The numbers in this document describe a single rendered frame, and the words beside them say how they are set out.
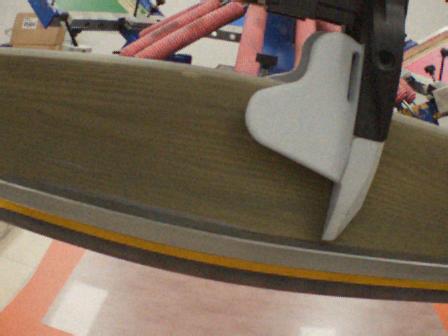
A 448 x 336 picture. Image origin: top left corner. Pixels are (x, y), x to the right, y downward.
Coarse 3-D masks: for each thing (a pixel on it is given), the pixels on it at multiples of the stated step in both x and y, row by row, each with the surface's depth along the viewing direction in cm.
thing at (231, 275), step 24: (0, 216) 29; (24, 216) 28; (72, 240) 29; (96, 240) 28; (144, 264) 29; (168, 264) 28; (192, 264) 28; (264, 288) 29; (288, 288) 28; (312, 288) 28; (336, 288) 28; (360, 288) 28; (384, 288) 28; (408, 288) 28
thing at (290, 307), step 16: (288, 304) 47; (304, 304) 47; (320, 304) 48; (336, 304) 48; (352, 304) 48; (368, 304) 48; (384, 304) 49; (400, 304) 49; (416, 304) 49; (432, 304) 49; (288, 320) 44; (304, 320) 44; (320, 320) 44; (336, 320) 45; (352, 320) 45; (368, 320) 45; (384, 320) 45; (400, 320) 45; (416, 320) 45; (432, 320) 45
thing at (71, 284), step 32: (64, 256) 47; (96, 256) 49; (32, 288) 40; (64, 288) 41; (96, 288) 43; (128, 288) 45; (160, 288) 46; (192, 288) 48; (224, 288) 49; (256, 288) 50; (0, 320) 33; (32, 320) 35; (64, 320) 37; (96, 320) 38; (128, 320) 39; (160, 320) 41; (192, 320) 42; (224, 320) 43; (256, 320) 43
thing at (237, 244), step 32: (0, 192) 26; (32, 192) 26; (64, 192) 26; (96, 224) 26; (128, 224) 26; (160, 224) 26; (192, 224) 26; (224, 256) 26; (256, 256) 26; (288, 256) 26; (320, 256) 25; (352, 256) 25; (384, 256) 26; (416, 256) 26
